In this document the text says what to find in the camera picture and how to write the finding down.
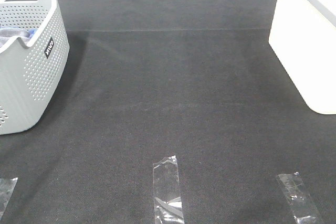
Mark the dark blue-grey towel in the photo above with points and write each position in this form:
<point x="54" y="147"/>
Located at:
<point x="21" y="35"/>

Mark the black fabric table cover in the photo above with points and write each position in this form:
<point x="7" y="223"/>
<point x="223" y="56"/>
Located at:
<point x="148" y="79"/>

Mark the middle clear tape strip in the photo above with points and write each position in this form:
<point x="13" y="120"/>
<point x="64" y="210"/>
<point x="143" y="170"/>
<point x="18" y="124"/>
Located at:
<point x="167" y="192"/>

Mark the clear tape strip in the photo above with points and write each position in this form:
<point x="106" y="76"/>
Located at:
<point x="7" y="187"/>
<point x="301" y="204"/>
<point x="167" y="192"/>

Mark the grey perforated laundry basket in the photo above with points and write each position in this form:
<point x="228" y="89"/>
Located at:
<point x="30" y="74"/>

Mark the white plastic storage box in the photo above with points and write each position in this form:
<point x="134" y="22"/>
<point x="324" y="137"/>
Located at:
<point x="302" y="36"/>

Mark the light blue cloth in basket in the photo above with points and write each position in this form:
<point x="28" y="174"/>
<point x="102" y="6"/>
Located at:
<point x="32" y="32"/>

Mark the right clear tape strip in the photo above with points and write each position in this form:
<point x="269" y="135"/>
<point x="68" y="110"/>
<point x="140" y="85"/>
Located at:
<point x="301" y="204"/>

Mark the left clear tape strip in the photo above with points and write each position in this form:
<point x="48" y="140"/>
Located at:
<point x="7" y="187"/>

